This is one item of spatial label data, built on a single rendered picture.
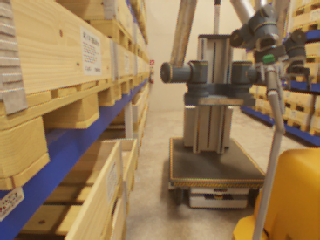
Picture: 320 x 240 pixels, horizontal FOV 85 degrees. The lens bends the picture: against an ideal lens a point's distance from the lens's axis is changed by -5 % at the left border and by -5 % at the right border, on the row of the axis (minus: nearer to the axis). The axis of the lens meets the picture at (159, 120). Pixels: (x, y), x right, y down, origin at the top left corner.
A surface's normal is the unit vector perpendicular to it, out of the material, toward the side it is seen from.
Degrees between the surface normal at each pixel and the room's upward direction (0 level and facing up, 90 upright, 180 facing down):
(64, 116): 90
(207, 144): 90
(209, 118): 90
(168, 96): 90
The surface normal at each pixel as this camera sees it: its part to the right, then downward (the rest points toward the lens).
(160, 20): 0.02, 0.26
